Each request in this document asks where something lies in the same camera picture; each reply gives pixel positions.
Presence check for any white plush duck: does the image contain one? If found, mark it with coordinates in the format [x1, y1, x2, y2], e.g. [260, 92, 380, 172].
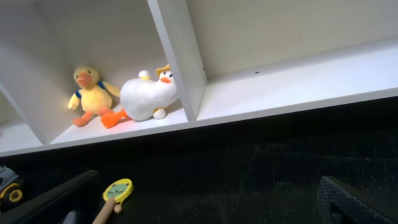
[100, 64, 180, 129]

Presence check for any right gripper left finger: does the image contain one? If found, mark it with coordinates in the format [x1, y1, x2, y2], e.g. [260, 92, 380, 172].
[0, 169, 101, 224]

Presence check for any yellow plush duck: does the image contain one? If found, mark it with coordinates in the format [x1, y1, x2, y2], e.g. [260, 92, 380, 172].
[67, 66, 121, 128]

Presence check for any white shelf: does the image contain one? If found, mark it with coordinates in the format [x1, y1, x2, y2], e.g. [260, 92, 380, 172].
[0, 0, 398, 158]

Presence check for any yellow rattle drum toy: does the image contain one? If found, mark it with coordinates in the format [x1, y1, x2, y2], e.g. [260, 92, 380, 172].
[92, 178, 134, 224]

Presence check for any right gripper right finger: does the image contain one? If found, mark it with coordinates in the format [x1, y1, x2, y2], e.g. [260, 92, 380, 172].
[316, 175, 398, 224]

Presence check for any grey and yellow toy truck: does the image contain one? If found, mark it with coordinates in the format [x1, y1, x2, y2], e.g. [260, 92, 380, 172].
[0, 166, 25, 213]

